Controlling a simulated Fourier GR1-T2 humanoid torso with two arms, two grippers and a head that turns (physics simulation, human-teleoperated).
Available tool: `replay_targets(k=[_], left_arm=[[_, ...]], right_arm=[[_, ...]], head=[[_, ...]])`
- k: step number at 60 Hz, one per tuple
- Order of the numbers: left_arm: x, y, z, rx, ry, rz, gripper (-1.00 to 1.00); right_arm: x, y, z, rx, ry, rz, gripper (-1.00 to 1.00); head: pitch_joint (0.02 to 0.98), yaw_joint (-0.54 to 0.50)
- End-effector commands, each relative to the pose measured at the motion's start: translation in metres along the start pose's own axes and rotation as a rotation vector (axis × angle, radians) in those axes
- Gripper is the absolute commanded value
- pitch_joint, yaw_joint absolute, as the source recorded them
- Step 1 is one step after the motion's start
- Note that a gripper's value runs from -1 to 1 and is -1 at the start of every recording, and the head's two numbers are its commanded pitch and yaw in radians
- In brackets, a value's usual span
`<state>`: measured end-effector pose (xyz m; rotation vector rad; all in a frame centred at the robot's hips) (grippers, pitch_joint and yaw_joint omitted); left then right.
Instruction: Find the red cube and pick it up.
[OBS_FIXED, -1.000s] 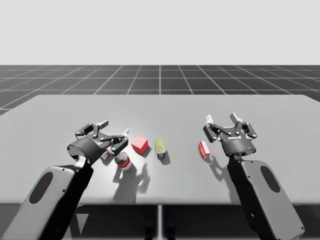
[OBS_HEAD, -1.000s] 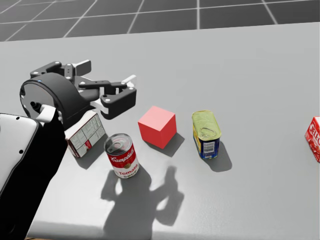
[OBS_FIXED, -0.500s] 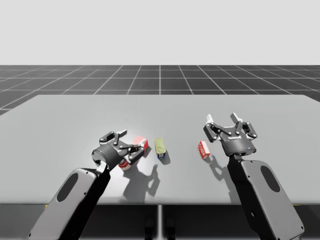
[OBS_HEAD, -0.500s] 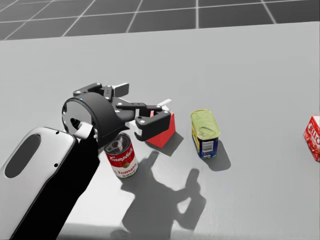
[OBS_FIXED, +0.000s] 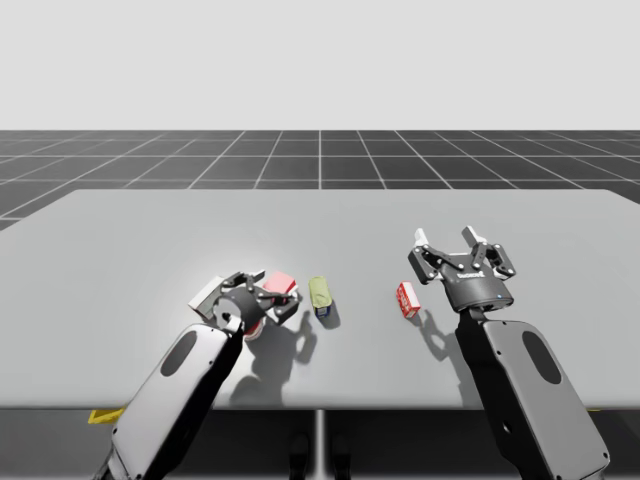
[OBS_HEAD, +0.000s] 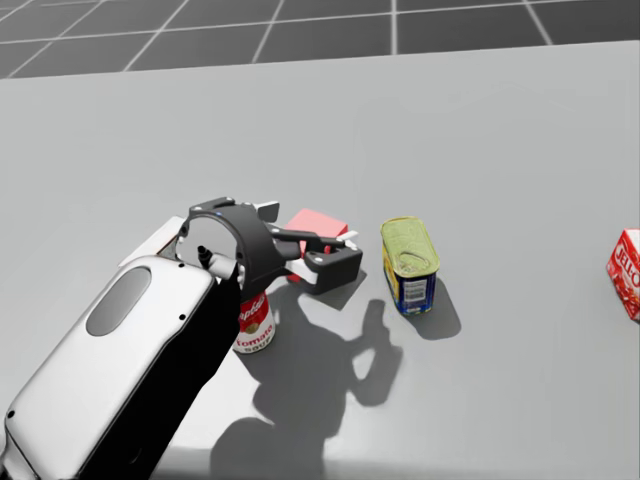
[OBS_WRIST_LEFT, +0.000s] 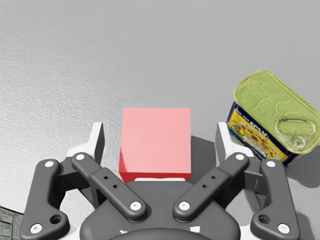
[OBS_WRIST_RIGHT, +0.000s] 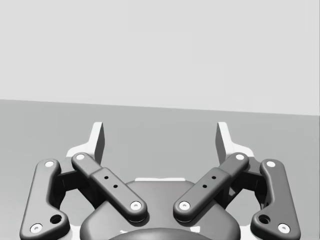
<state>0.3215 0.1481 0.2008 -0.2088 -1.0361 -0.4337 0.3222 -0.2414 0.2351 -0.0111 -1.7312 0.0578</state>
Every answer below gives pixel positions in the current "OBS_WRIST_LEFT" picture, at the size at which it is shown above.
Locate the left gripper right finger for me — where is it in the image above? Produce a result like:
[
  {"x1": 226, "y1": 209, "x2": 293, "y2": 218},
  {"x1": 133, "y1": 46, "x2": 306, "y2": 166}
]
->
[{"x1": 172, "y1": 121, "x2": 302, "y2": 240}]

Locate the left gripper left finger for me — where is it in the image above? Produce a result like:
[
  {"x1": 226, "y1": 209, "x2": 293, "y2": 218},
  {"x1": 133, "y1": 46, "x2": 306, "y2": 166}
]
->
[{"x1": 19, "y1": 121, "x2": 149, "y2": 240}]

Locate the pink cube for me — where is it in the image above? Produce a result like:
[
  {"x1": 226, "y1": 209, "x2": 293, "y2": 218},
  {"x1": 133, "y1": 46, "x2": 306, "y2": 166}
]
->
[{"x1": 118, "y1": 107, "x2": 192, "y2": 184}]

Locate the green and blue rectangular can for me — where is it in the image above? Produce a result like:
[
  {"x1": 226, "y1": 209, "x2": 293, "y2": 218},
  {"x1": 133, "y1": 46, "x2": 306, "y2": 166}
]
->
[{"x1": 226, "y1": 70, "x2": 320, "y2": 168}]

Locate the white carton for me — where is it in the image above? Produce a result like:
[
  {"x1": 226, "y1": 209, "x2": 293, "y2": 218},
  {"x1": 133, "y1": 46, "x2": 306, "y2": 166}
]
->
[{"x1": 0, "y1": 206, "x2": 26, "y2": 240}]

